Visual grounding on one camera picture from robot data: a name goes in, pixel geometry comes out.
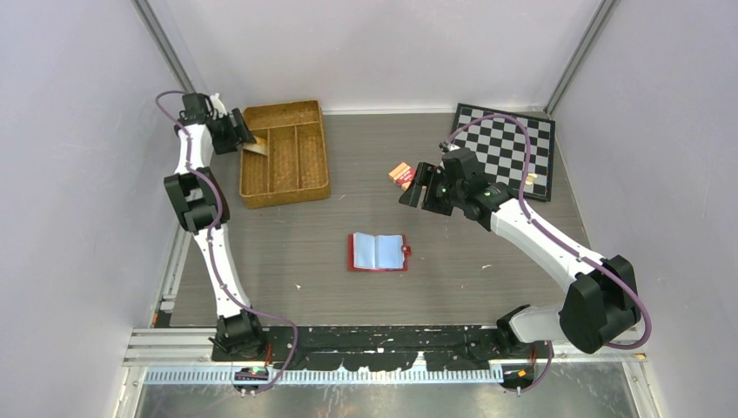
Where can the woven wicker divided tray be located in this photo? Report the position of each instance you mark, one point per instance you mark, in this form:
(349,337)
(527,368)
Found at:
(296,168)

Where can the red and gold card box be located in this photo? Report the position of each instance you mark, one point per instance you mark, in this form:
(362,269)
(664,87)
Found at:
(402,175)

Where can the black and white chessboard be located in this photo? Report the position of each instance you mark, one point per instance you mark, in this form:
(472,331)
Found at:
(500,145)

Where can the yellow credit card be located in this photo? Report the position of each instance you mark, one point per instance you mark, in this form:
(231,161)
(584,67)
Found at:
(257,145)

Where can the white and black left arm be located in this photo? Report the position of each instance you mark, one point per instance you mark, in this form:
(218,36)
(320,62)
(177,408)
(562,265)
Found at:
(201,208)

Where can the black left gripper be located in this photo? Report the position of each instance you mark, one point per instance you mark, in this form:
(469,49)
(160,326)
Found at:
(238,136)

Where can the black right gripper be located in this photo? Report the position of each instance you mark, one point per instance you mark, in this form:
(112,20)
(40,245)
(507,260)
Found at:
(426,175)

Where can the red leather card holder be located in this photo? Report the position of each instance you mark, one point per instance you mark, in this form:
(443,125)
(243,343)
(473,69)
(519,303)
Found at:
(377,253)

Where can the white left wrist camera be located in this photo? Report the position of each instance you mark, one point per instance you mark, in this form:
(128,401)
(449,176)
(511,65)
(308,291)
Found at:
(219,109)

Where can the aluminium frame rail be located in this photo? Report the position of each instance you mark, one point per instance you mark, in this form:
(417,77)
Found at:
(173,277)

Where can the small wooden chess piece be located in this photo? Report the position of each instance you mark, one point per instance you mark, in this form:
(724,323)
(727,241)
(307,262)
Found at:
(530,178)

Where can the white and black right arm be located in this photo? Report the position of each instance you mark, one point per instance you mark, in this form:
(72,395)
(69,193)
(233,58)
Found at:
(600,294)

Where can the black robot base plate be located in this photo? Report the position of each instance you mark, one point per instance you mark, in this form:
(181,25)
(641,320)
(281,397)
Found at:
(389,348)

